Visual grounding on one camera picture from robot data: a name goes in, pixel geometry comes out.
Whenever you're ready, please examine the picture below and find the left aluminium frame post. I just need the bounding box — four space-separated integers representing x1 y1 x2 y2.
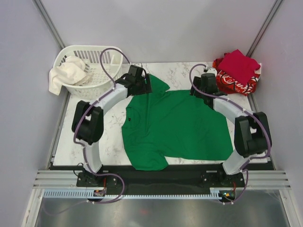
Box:
33 0 66 49

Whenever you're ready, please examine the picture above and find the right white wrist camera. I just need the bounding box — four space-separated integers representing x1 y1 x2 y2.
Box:
204 67 217 75

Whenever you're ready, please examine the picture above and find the aluminium frame post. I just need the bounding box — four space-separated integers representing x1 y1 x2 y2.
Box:
246 0 284 57
33 0 66 49

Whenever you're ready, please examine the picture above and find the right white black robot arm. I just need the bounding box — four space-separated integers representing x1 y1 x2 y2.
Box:
189 73 272 186

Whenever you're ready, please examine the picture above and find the white plastic laundry basket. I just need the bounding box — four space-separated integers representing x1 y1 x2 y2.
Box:
53 45 124 99

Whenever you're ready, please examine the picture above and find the white slotted cable duct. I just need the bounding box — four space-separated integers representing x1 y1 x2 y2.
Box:
43 189 237 200

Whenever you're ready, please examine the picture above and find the white cream t-shirt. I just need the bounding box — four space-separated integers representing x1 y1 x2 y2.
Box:
48 56 92 96

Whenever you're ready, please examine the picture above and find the purple cable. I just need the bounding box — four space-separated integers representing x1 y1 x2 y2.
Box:
189 63 273 204
72 48 143 204

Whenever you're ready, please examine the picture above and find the red printed folded t-shirt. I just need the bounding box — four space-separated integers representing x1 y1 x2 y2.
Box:
213 57 261 96

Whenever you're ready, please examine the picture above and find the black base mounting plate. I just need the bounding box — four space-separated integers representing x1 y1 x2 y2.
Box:
76 164 245 194

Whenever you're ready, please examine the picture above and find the green t-shirt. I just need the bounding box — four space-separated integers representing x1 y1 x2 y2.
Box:
122 76 233 171

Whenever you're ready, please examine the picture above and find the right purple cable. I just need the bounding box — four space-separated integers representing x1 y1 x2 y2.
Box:
189 63 273 204

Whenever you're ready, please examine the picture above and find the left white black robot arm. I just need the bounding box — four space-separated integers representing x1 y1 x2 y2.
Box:
71 65 152 186

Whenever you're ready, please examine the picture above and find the folded crimson red t-shirt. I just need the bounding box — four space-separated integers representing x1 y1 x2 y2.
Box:
218 49 261 85

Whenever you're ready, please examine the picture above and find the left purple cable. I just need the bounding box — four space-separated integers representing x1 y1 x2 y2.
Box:
72 48 143 204

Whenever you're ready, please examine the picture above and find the right aluminium frame post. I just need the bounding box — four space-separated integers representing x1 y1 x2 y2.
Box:
246 0 284 57

